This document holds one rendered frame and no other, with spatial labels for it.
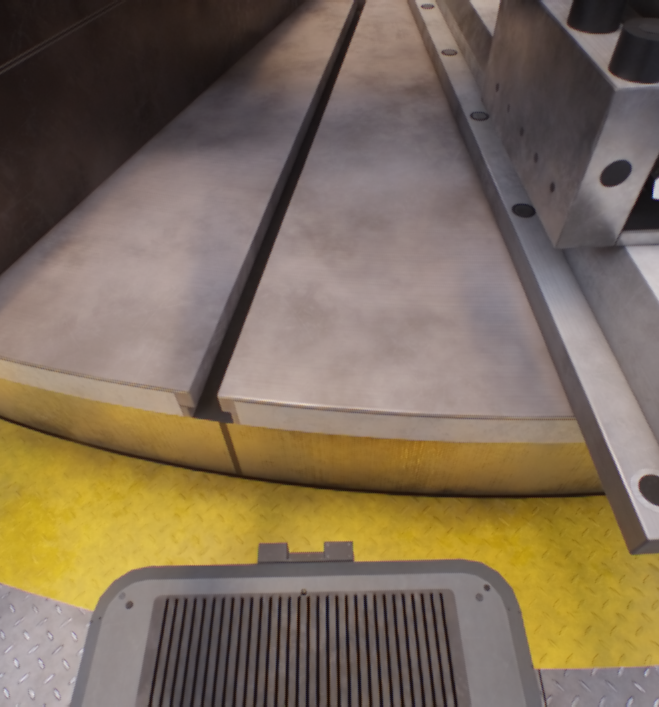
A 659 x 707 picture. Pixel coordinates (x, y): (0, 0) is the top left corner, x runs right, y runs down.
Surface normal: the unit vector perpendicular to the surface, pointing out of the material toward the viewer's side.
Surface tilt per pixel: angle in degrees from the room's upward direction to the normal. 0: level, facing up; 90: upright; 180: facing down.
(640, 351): 71
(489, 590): 0
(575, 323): 0
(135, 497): 0
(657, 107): 90
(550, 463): 90
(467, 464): 90
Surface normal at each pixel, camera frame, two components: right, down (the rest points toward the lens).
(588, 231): 0.04, 0.77
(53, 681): -0.03, -0.64
